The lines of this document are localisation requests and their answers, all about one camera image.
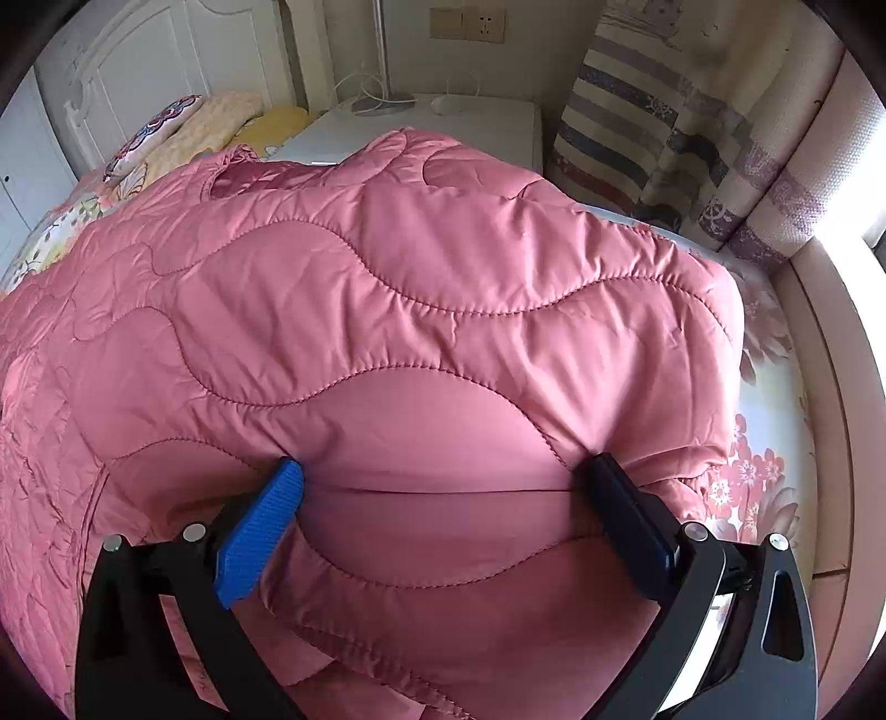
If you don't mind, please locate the striped patterned curtain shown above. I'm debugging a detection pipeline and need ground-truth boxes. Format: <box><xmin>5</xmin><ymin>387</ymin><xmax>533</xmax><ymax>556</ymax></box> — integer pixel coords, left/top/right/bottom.
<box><xmin>547</xmin><ymin>0</ymin><xmax>884</xmax><ymax>271</ymax></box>

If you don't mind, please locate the floral bed sheet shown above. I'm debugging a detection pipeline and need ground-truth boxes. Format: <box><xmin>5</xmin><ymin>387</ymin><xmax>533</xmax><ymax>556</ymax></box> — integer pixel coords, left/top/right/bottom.
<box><xmin>2</xmin><ymin>177</ymin><xmax>817</xmax><ymax>551</ymax></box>

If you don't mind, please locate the wall socket plate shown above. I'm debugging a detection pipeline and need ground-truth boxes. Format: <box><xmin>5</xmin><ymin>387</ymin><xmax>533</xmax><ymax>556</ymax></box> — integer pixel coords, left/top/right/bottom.
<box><xmin>430</xmin><ymin>6</ymin><xmax>508</xmax><ymax>44</ymax></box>

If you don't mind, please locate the colourful patterned pillow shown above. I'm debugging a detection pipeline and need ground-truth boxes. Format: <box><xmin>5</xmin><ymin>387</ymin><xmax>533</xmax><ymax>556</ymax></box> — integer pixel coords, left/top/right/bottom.
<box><xmin>104</xmin><ymin>95</ymin><xmax>206</xmax><ymax>182</ymax></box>

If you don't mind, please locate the pink quilted jacket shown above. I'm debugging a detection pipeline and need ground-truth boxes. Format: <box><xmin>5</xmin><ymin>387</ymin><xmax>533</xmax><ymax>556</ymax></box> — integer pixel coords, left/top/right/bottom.
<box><xmin>2</xmin><ymin>131</ymin><xmax>743</xmax><ymax>718</ymax></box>

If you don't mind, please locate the cream checked pillow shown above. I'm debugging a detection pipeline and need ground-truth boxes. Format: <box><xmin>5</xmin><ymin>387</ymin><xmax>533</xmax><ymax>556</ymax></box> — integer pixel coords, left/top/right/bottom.
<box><xmin>144</xmin><ymin>91</ymin><xmax>264</xmax><ymax>186</ymax></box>

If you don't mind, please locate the white bedside table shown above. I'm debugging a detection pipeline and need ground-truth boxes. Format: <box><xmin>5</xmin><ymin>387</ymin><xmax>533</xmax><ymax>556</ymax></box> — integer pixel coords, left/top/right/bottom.
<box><xmin>269</xmin><ymin>95</ymin><xmax>544</xmax><ymax>172</ymax></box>

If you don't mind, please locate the white wardrobe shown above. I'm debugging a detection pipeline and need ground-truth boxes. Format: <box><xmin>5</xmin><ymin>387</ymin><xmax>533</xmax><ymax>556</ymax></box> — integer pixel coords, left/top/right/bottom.
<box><xmin>0</xmin><ymin>68</ymin><xmax>76</xmax><ymax>271</ymax></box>

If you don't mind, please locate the white charging cable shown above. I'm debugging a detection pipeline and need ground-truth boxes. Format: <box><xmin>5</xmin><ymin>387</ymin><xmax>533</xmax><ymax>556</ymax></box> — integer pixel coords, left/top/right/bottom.
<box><xmin>332</xmin><ymin>72</ymin><xmax>389</xmax><ymax>113</ymax></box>

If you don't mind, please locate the white wooden headboard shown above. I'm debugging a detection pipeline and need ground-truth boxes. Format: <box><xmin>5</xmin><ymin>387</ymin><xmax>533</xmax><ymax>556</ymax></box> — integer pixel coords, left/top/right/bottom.
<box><xmin>34</xmin><ymin>0</ymin><xmax>306</xmax><ymax>177</ymax></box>

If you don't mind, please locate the yellow blanket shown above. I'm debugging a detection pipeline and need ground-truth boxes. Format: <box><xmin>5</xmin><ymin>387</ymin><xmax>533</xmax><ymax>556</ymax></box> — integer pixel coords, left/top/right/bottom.
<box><xmin>228</xmin><ymin>106</ymin><xmax>311</xmax><ymax>157</ymax></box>

